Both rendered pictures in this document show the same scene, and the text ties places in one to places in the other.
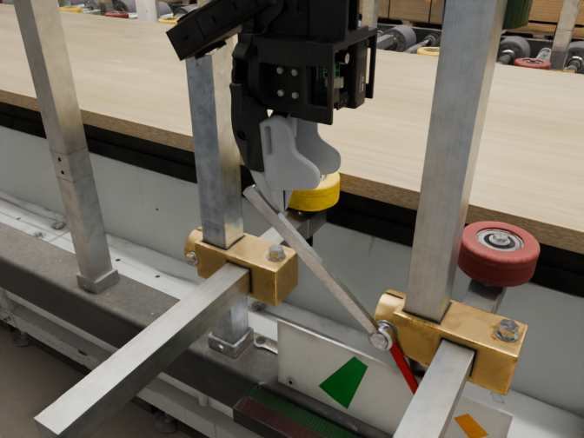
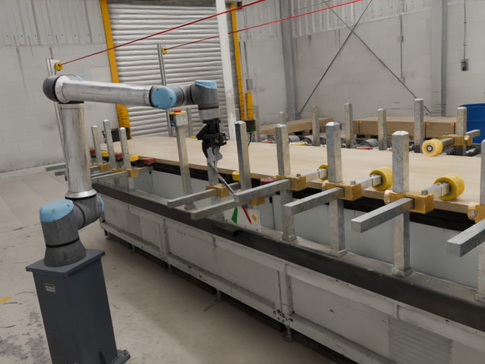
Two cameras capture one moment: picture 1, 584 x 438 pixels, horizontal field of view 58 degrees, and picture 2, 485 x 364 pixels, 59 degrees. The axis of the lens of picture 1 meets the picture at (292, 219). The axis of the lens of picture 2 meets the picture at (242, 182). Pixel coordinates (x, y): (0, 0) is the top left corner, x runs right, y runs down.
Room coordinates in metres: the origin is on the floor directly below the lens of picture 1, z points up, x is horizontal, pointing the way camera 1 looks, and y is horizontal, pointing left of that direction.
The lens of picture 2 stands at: (-1.32, -0.77, 1.33)
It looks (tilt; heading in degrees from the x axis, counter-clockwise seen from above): 13 degrees down; 21
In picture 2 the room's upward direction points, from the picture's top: 6 degrees counter-clockwise
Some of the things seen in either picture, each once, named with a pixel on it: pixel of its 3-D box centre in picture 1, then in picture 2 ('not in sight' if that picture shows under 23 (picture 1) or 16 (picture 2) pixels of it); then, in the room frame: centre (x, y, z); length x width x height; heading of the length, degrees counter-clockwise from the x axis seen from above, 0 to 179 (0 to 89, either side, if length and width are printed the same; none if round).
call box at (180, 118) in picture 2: not in sight; (178, 119); (0.67, 0.30, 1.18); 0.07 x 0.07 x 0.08; 59
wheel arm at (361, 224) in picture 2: not in sight; (408, 202); (-0.03, -0.79, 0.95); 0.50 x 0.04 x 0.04; 149
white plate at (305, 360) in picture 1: (378, 396); (240, 217); (0.40, -0.09, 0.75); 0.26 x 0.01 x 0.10; 59
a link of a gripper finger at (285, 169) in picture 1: (288, 171); (212, 157); (0.38, 0.00, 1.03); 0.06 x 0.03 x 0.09; 59
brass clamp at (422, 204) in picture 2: not in sight; (408, 200); (0.00, -0.79, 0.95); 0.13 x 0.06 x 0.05; 59
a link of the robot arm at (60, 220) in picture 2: not in sight; (60, 220); (0.18, 0.73, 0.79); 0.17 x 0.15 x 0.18; 3
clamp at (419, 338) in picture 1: (446, 332); (250, 196); (0.39, -0.15, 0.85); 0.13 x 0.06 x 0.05; 59
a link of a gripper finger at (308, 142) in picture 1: (307, 158); (218, 157); (0.40, -0.01, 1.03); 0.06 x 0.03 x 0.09; 59
